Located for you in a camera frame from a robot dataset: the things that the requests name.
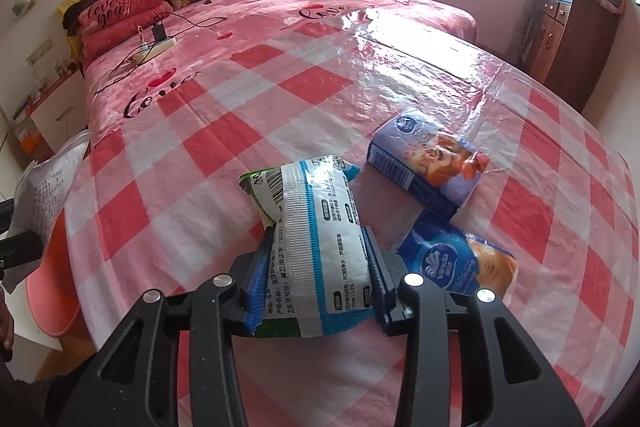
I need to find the orange plastic trash bin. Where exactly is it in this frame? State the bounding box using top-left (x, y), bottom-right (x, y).
top-left (26, 212), bottom-right (91, 341)

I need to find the orange box on floor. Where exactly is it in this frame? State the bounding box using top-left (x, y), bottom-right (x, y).
top-left (15, 117), bottom-right (53, 161)

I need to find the silver grey foil bag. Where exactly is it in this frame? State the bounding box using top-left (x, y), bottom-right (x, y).
top-left (1, 130), bottom-right (90, 294)

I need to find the blue Vinda tissue pack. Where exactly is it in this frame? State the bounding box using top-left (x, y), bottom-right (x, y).
top-left (397, 210), bottom-right (518, 298)

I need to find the pink love you pillow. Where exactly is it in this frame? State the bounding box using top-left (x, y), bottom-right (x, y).
top-left (77, 0), bottom-right (166, 35)

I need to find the white bedside cabinet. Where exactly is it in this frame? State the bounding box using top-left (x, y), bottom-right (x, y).
top-left (30, 70), bottom-right (87, 152)

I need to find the black charger plug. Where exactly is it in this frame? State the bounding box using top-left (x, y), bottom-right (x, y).
top-left (152, 20), bottom-right (167, 43)

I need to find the white green blue snack bag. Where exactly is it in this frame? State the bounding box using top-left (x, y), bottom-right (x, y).
top-left (239, 155), bottom-right (373, 338)

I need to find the brown wooden drawer cabinet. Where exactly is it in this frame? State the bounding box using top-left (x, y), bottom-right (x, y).
top-left (524, 0), bottom-right (620, 113)

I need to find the purple Vinda tissue pack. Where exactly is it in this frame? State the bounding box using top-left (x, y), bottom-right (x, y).
top-left (367, 109), bottom-right (490, 221)

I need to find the red white checkered plastic cloth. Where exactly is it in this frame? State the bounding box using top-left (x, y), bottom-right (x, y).
top-left (65, 12), bottom-right (639, 423)

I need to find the white power strip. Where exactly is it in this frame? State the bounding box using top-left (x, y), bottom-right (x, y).
top-left (131, 38), bottom-right (177, 65)

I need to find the bed with pink blanket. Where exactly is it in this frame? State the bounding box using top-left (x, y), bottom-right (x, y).
top-left (84, 0), bottom-right (477, 143)

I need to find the black charger cable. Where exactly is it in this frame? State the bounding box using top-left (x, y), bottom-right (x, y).
top-left (94, 0), bottom-right (229, 94)

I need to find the pink lower pillow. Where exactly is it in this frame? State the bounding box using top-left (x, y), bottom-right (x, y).
top-left (81, 2), bottom-right (174, 67)

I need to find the person's left hand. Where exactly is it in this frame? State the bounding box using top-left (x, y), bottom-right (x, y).
top-left (0, 287), bottom-right (15, 362)

